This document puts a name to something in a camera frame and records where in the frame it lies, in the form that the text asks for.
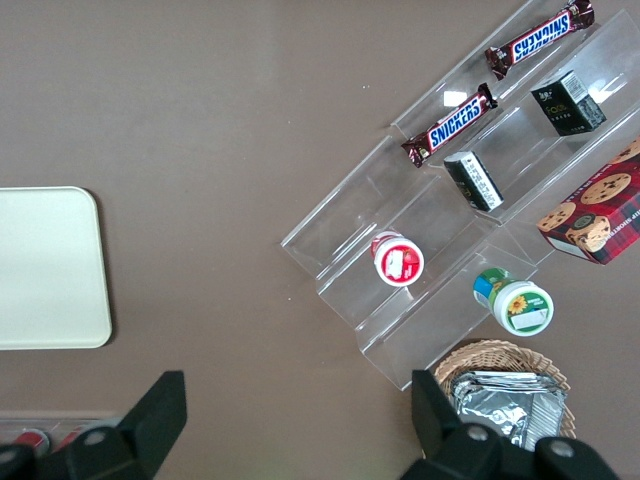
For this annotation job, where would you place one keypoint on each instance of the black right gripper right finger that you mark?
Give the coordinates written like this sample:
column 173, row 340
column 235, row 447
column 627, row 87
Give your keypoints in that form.
column 450, row 450

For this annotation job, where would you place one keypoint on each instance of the small black carton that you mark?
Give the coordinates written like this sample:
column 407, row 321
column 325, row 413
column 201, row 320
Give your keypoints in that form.
column 567, row 102
column 474, row 182

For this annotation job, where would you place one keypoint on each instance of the cream plastic tray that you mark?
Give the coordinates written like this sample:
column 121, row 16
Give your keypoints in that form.
column 50, row 270

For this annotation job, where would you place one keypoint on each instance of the clear acrylic stepped display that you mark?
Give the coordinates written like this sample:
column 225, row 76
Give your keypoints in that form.
column 350, row 210

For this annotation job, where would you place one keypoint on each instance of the light tan wicker basket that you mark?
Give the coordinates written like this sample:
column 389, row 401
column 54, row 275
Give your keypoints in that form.
column 500, row 352

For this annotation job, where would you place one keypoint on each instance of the Snickers chocolate bar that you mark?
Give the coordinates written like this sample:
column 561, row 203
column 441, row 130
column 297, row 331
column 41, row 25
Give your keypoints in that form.
column 540, row 40
column 450, row 125

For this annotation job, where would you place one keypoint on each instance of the red plaid cookie box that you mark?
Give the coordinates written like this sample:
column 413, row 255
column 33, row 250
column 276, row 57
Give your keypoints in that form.
column 600, row 215

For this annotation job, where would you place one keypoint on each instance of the green label white-lid jar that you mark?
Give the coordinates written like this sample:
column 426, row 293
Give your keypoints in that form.
column 520, row 305

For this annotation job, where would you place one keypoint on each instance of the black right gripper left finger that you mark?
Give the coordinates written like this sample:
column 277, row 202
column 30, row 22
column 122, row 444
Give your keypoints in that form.
column 125, row 440

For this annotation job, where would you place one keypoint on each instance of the red label white-lid jar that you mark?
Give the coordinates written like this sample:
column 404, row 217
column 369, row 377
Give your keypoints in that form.
column 399, row 260

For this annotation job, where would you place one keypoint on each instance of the silver foil packet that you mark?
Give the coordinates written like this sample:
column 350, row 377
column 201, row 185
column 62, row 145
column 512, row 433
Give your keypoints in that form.
column 500, row 375
column 505, row 410

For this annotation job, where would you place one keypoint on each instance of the clear acrylic bottle rack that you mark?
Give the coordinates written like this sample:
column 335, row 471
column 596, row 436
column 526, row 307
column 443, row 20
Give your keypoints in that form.
column 107, row 420

